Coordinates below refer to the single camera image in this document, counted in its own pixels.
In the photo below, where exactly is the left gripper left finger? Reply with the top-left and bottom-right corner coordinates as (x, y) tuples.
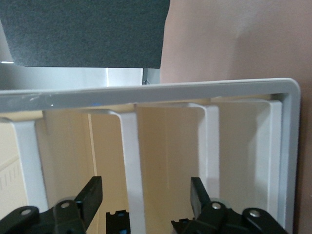
(0, 175), (102, 234)

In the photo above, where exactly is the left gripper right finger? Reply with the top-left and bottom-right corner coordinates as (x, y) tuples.
(191, 177), (291, 234)

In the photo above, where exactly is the red mushroom push button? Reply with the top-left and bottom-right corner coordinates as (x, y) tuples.
(106, 211), (129, 234)

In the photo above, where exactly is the white drawer cabinet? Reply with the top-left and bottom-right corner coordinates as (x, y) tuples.
(0, 77), (301, 234)

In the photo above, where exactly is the dark grey felt panel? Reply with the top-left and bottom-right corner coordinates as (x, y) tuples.
(0, 0), (171, 69)

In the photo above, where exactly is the aluminium frame profile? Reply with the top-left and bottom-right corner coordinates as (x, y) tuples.
(0, 60), (161, 90)

